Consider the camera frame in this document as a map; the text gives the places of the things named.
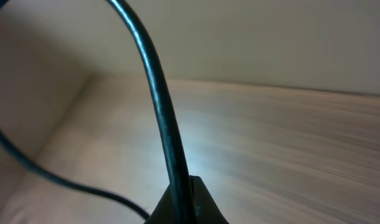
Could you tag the black USB cable long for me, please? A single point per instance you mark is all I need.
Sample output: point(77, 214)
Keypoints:
point(179, 181)

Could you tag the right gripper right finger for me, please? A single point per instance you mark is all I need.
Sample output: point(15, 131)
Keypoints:
point(207, 212)

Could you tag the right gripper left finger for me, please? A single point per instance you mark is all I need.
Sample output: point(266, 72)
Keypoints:
point(165, 211)

